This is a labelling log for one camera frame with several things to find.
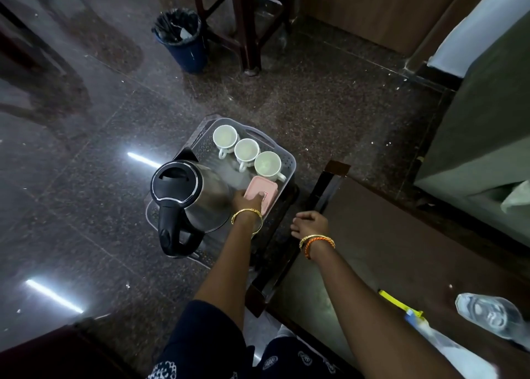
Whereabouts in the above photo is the white mattress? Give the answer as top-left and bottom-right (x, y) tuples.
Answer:
(427, 0), (530, 79)

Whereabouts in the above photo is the orange bangle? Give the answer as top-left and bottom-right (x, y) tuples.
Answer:
(304, 237), (336, 261)

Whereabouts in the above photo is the brown wooden bed frame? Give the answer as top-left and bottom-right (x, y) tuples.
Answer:
(300, 0), (499, 73)

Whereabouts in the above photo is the white plastic bag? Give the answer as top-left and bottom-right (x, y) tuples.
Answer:
(404, 310), (502, 379)

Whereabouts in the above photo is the white ceramic cup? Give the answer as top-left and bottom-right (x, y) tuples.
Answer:
(212, 125), (241, 160)
(254, 151), (287, 184)
(234, 138), (261, 173)

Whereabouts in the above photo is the grey plastic basket tray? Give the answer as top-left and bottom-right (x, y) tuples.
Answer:
(145, 118), (298, 268)

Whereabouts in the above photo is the brown wooden table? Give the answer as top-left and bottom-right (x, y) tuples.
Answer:
(244, 161), (530, 379)

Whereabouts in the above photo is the person's left forearm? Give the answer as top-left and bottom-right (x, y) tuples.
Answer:
(194, 214), (264, 330)

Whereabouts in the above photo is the dark brown furniture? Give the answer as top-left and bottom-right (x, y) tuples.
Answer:
(0, 318), (139, 379)

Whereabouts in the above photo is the gold bangle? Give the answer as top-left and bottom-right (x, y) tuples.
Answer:
(230, 208), (264, 237)
(298, 235), (334, 249)

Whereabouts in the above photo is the black bin liner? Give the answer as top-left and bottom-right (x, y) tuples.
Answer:
(152, 8), (203, 45)

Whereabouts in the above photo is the steel electric kettle black lid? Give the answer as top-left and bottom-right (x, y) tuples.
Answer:
(150, 147), (233, 259)

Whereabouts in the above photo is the dark blue patterned garment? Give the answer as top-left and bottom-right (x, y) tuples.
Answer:
(146, 299), (353, 379)

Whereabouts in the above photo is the grey-green sofa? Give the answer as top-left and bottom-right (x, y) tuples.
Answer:
(414, 12), (530, 248)

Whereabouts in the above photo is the yellow and blue toothbrush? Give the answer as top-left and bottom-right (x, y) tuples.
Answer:
(378, 289), (425, 319)

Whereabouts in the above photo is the person's right hand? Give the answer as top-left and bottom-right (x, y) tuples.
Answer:
(290, 211), (329, 241)

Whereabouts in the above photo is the blue waste bin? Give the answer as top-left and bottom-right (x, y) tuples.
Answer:
(152, 8), (209, 75)

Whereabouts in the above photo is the dark wooden chair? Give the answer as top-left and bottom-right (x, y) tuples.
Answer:
(189, 0), (293, 77)

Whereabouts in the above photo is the pink plastic box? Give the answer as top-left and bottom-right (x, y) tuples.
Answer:
(243, 176), (279, 218)

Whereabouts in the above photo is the person's right forearm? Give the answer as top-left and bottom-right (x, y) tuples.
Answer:
(308, 240), (465, 379)

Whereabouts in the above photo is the person's left hand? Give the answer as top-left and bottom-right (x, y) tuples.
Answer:
(231, 190), (266, 215)

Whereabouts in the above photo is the clear plastic water bottle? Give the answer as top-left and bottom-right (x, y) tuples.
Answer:
(455, 293), (530, 351)

